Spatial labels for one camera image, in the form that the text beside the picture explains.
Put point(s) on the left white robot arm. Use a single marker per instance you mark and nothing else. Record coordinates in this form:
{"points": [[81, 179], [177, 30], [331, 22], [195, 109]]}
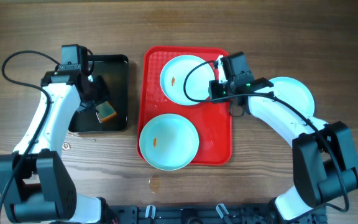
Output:
{"points": [[34, 183]]}

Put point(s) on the black water basin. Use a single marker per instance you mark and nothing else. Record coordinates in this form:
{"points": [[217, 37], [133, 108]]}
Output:
{"points": [[115, 71]]}

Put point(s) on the orange green sponge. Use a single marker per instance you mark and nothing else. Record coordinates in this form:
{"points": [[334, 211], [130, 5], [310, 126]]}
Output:
{"points": [[105, 112]]}

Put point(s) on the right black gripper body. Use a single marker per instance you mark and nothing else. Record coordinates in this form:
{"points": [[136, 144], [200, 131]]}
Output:
{"points": [[219, 91]]}

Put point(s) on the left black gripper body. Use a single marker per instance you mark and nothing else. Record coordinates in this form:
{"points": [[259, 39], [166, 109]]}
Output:
{"points": [[99, 93]]}

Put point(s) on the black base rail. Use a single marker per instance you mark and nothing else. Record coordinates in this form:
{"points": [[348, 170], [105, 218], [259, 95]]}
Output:
{"points": [[244, 214]]}

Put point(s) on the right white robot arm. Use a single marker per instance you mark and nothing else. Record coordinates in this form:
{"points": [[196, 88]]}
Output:
{"points": [[325, 162]]}

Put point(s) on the red plastic tray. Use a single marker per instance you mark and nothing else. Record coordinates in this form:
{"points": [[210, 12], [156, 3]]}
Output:
{"points": [[212, 121]]}

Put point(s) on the light blue plate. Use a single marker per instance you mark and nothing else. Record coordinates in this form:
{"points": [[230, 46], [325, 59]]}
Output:
{"points": [[173, 75], [295, 93], [169, 142]]}

